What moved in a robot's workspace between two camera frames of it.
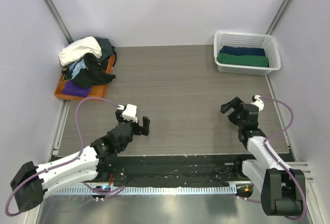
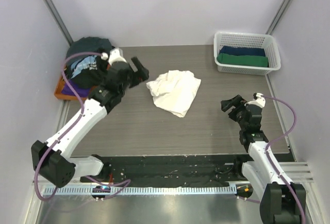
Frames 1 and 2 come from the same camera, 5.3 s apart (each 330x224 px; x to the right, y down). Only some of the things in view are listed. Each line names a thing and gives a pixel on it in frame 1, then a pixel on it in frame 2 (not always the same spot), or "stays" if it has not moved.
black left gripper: [139, 130] -> [143, 73]
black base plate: [173, 171] stays
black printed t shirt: [86, 72] stays
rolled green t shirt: [233, 58] stays
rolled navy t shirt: [242, 51] stays
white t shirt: [76, 50] -> [174, 91]
